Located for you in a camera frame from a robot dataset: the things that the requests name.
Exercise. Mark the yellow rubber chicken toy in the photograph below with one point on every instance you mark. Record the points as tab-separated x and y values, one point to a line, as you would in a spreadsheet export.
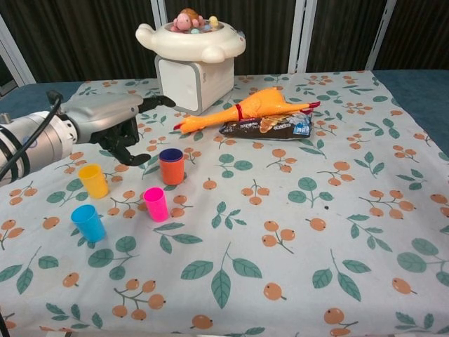
263	103

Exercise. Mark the yellow plastic cup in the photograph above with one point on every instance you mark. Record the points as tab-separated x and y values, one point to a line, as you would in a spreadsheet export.
94	182

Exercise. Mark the light blue plastic cup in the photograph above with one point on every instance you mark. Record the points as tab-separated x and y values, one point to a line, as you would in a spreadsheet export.
89	224

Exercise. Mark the dark room divider panel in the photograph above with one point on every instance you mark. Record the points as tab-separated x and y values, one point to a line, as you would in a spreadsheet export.
343	35
87	35
266	28
421	35

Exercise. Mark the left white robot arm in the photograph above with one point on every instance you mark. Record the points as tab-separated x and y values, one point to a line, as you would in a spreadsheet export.
38	140

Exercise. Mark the dark snack packet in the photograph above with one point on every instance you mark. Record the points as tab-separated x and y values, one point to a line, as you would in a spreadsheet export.
259	130

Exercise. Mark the teal blue table cover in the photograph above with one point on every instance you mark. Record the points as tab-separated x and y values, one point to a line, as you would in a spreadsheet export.
421	91

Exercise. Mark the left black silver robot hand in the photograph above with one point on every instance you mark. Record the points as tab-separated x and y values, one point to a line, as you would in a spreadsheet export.
101	112

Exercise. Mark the orange plastic cup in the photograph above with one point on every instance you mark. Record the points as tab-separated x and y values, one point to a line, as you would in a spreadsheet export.
172	173

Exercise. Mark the floral leaf print tablecloth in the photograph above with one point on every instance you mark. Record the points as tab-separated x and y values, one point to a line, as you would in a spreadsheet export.
280	228

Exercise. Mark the white grey cube box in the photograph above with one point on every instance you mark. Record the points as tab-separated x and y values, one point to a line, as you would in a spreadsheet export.
179	84

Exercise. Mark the cream whale fishing toy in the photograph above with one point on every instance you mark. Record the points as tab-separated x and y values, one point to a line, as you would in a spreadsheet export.
189	44

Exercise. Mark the pink plastic cup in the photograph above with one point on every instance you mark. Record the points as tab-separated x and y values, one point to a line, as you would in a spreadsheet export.
156	207

